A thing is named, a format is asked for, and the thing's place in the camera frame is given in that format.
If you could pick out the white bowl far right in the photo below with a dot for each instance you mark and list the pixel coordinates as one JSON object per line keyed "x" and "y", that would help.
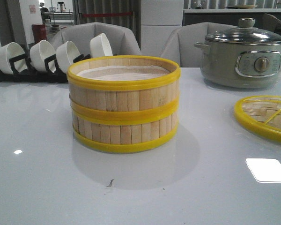
{"x": 100, "y": 46}

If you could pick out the white bowl far left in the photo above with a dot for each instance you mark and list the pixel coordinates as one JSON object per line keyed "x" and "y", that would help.
{"x": 6, "y": 53}

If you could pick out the white bowl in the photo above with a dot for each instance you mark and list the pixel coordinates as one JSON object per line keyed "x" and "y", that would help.
{"x": 100, "y": 46}
{"x": 65, "y": 54}
{"x": 39, "y": 52}
{"x": 6, "y": 53}

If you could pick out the glass pot lid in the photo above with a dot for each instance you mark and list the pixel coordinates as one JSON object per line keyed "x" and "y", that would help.
{"x": 245, "y": 33}

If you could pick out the grey armchair right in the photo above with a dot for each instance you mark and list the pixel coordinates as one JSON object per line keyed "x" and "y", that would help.
{"x": 180, "y": 48}

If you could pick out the bamboo steamer tier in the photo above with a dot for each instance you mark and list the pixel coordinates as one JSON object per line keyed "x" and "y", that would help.
{"x": 125, "y": 138}
{"x": 127, "y": 89}

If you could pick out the black dish rack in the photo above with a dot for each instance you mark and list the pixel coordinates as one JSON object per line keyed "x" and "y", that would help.
{"x": 23, "y": 71}

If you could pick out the bamboo steamer lid yellow rim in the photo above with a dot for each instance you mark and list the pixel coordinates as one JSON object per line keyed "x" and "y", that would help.
{"x": 260, "y": 115}

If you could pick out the grey electric cooking pot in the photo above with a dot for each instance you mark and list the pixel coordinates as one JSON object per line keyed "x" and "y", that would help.
{"x": 240, "y": 66}

